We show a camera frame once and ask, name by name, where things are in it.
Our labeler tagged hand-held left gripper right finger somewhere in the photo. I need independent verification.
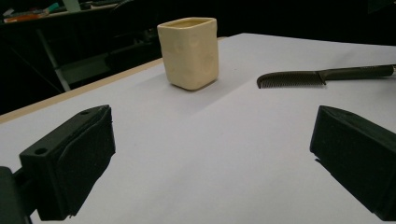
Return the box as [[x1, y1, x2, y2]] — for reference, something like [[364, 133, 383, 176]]
[[309, 105, 396, 222]]

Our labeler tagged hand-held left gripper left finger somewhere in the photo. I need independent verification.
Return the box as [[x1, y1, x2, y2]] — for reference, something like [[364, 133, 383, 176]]
[[19, 105, 117, 221]]

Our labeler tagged black comb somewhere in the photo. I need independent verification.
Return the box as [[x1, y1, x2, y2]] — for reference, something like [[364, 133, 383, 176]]
[[256, 63, 396, 90]]

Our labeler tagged small wooden block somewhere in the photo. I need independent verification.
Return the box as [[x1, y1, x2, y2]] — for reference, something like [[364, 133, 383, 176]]
[[156, 17, 219, 91]]

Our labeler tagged wooden desk with white legs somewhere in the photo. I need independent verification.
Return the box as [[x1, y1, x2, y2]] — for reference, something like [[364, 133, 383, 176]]
[[0, 3, 125, 93]]

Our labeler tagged white table cover sheet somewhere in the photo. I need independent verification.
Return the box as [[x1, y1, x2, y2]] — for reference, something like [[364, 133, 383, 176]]
[[0, 32, 396, 224]]

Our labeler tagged orange flat object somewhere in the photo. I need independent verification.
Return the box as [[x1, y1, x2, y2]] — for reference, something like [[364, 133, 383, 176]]
[[3, 12, 48, 24]]

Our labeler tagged pale green box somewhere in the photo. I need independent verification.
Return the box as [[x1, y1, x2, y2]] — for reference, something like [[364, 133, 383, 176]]
[[62, 0, 82, 13]]

